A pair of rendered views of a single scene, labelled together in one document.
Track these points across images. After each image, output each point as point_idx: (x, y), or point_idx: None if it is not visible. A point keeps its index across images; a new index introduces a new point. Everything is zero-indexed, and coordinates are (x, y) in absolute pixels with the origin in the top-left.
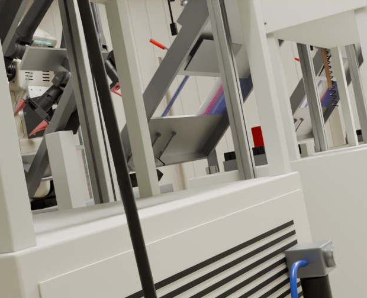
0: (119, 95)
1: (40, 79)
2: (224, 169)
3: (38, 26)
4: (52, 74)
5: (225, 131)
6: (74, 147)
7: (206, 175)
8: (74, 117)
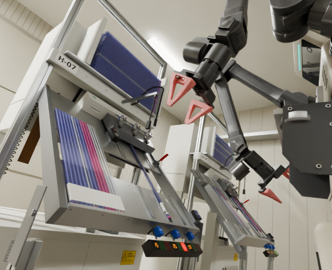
0: (198, 117)
1: (324, 92)
2: (118, 233)
3: (265, 94)
4: (325, 60)
5: (43, 181)
6: (206, 220)
7: (130, 237)
8: (293, 140)
